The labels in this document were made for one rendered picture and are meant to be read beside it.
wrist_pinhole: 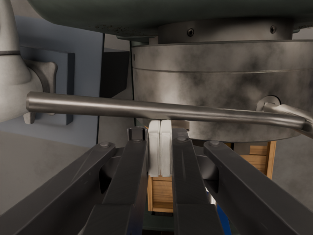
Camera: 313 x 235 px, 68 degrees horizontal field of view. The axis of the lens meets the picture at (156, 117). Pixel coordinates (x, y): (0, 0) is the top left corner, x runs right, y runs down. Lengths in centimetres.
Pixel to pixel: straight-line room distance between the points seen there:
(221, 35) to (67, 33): 63
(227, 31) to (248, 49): 6
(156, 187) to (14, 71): 52
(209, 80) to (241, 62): 4
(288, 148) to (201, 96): 151
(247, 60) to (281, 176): 160
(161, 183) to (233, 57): 55
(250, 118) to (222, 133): 10
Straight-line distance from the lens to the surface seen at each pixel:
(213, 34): 34
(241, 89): 30
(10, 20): 74
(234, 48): 29
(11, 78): 71
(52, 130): 97
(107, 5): 31
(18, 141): 213
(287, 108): 28
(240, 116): 20
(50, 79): 84
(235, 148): 47
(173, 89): 31
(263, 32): 35
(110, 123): 170
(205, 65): 29
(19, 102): 73
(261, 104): 31
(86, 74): 86
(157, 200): 80
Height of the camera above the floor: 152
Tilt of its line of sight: 72 degrees down
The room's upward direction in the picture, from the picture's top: 153 degrees counter-clockwise
